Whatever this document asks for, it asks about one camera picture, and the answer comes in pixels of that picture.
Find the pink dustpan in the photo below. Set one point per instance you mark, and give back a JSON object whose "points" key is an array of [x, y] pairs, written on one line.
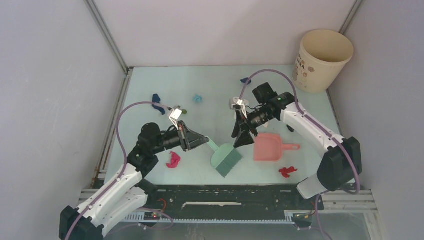
{"points": [[269, 147]]}

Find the white cable duct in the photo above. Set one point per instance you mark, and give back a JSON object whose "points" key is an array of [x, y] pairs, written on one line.
{"points": [[150, 217]]}

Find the dark blue paper scrap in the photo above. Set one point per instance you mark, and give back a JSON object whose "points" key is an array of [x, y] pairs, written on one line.
{"points": [[244, 80], [157, 99]]}

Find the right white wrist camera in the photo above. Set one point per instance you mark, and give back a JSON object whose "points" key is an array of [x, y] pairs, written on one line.
{"points": [[238, 105]]}

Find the magenta paper scrap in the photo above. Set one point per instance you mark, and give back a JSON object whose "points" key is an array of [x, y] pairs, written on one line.
{"points": [[174, 160]]}

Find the dark blue paper scrap left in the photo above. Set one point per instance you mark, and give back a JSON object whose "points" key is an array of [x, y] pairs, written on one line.
{"points": [[157, 99]]}

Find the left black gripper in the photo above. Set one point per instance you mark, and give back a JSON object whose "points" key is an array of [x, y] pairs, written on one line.
{"points": [[188, 139]]}

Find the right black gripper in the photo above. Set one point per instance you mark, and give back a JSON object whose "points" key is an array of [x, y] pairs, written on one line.
{"points": [[242, 124]]}

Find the red paper scrap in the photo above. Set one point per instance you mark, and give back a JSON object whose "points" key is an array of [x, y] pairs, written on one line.
{"points": [[286, 171]]}

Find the green hand brush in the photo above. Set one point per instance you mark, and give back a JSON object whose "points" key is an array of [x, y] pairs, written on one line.
{"points": [[225, 157]]}

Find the dark blue paper scrap top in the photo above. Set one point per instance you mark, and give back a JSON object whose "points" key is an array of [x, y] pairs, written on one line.
{"points": [[244, 80]]}

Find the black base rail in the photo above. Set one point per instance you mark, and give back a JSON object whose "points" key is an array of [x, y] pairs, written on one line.
{"points": [[231, 201]]}

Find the light blue paper scrap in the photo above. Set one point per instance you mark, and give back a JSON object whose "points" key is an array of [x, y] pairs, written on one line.
{"points": [[198, 99]]}

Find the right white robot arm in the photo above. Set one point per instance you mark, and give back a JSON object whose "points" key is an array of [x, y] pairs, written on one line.
{"points": [[341, 157]]}

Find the beige plastic bucket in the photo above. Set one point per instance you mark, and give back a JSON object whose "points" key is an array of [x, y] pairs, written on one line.
{"points": [[322, 55]]}

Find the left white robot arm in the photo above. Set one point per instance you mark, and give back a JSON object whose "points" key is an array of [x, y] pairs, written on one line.
{"points": [[128, 190]]}

